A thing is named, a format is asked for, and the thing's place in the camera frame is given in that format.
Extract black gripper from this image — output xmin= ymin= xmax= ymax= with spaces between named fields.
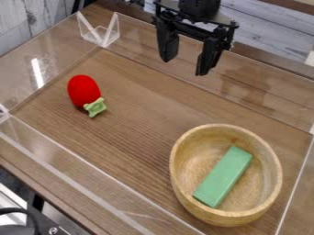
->
xmin=154 ymin=0 xmax=240 ymax=76

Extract red plush strawberry toy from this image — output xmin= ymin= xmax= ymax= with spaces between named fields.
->
xmin=67 ymin=74 xmax=107 ymax=118

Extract wooden bowl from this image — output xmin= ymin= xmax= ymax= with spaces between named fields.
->
xmin=170 ymin=124 xmax=284 ymax=227

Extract green rectangular block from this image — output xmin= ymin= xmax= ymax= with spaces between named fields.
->
xmin=193 ymin=146 xmax=253 ymax=208

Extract clear acrylic tray walls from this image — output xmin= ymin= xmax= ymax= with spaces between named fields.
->
xmin=0 ymin=15 xmax=314 ymax=235

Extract clear acrylic corner bracket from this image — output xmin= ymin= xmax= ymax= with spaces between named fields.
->
xmin=77 ymin=12 xmax=121 ymax=48

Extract black metal table bracket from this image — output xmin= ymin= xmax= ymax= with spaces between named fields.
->
xmin=27 ymin=193 xmax=71 ymax=235

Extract black cable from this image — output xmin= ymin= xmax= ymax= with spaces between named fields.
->
xmin=0 ymin=207 xmax=42 ymax=235

